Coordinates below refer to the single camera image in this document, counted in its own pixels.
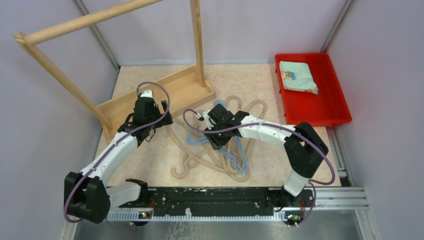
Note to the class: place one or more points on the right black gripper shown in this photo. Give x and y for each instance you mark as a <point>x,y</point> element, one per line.
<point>216,143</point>

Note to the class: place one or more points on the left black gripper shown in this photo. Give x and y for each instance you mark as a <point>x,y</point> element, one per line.
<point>166,120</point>

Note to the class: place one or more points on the blue wire hanger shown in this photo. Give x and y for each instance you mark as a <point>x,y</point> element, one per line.
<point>240,164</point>
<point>193,140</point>
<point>219,102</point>

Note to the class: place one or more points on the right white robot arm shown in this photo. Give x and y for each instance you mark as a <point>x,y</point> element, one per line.
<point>304,148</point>

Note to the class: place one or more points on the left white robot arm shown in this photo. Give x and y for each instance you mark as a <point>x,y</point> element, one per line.
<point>87,195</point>

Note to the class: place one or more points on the beige plastic hanger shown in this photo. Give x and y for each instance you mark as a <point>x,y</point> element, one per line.
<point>230,147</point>
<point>256,108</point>
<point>192,160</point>

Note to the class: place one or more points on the wooden clothes rack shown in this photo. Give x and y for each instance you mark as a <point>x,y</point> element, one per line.
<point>187,88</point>

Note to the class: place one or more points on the folded light green cloth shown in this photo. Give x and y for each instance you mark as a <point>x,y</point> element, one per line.
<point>297,76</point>

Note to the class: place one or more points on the red plastic bin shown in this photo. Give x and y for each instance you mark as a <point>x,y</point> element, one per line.
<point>328,108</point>

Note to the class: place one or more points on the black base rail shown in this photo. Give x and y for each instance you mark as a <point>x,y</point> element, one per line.
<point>214,201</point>

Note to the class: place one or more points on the white cable duct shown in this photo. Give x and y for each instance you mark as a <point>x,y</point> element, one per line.
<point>137,216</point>

